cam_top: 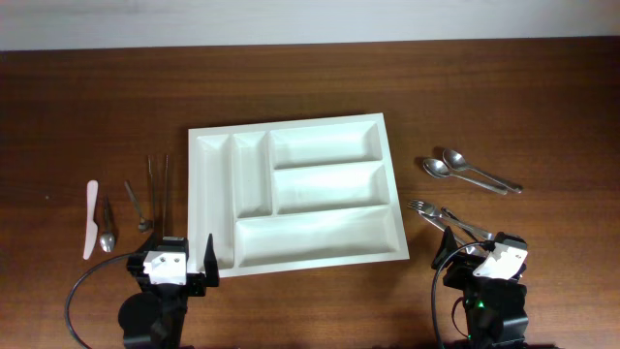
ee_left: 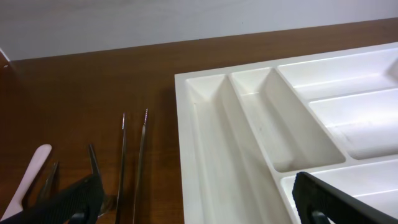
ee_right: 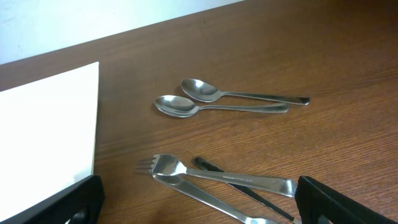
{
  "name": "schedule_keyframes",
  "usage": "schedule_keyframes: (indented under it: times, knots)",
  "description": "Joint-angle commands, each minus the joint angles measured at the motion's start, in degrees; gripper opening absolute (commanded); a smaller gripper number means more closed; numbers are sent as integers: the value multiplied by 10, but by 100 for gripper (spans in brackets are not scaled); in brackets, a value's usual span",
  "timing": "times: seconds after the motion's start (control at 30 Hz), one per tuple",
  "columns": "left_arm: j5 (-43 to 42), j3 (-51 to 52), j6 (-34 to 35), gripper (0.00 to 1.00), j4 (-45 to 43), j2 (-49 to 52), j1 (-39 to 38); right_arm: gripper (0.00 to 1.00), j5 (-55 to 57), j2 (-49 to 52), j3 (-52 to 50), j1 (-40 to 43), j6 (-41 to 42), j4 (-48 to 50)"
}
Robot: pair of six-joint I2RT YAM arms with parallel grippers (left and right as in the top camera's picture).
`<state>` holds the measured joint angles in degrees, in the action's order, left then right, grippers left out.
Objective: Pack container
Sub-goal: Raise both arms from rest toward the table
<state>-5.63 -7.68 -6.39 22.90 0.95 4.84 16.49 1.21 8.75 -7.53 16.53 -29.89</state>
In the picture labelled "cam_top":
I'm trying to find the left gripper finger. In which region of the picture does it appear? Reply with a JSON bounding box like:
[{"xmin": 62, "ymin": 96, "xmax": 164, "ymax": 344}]
[
  {"xmin": 139, "ymin": 232, "xmax": 158, "ymax": 253},
  {"xmin": 202, "ymin": 234, "xmax": 220, "ymax": 287}
]

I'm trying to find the steel fork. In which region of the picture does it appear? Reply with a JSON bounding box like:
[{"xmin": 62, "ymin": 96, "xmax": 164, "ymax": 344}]
[
  {"xmin": 441, "ymin": 206, "xmax": 494, "ymax": 240},
  {"xmin": 407, "ymin": 198, "xmax": 495, "ymax": 242},
  {"xmin": 419, "ymin": 212, "xmax": 487, "ymax": 257}
]

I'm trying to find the small steel teaspoon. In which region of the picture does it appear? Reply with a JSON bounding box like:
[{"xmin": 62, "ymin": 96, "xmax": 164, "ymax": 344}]
[{"xmin": 99, "ymin": 197, "xmax": 116, "ymax": 253}]

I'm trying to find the steel tablespoon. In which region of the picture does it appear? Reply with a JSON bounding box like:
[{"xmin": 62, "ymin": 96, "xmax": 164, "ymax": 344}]
[
  {"xmin": 443, "ymin": 148, "xmax": 523, "ymax": 193},
  {"xmin": 422, "ymin": 158, "xmax": 508, "ymax": 195}
]

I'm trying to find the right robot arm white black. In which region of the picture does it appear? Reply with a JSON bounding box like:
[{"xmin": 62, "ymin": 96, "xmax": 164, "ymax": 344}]
[{"xmin": 431, "ymin": 228, "xmax": 529, "ymax": 348}]

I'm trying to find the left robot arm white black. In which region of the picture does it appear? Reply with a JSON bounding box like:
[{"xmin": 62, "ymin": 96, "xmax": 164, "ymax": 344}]
[{"xmin": 118, "ymin": 234, "xmax": 220, "ymax": 348}]

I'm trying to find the small steel teaspoon angled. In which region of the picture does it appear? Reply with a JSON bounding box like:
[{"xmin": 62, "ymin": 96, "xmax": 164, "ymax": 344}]
[{"xmin": 124, "ymin": 180, "xmax": 153, "ymax": 234}]

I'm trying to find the white plastic knife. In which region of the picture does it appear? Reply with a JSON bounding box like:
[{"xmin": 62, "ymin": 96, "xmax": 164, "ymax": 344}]
[{"xmin": 82, "ymin": 180, "xmax": 99, "ymax": 260}]

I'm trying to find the white plastic cutlery tray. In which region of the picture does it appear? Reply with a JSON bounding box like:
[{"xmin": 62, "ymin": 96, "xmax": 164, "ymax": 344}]
[{"xmin": 187, "ymin": 113, "xmax": 409, "ymax": 277}]

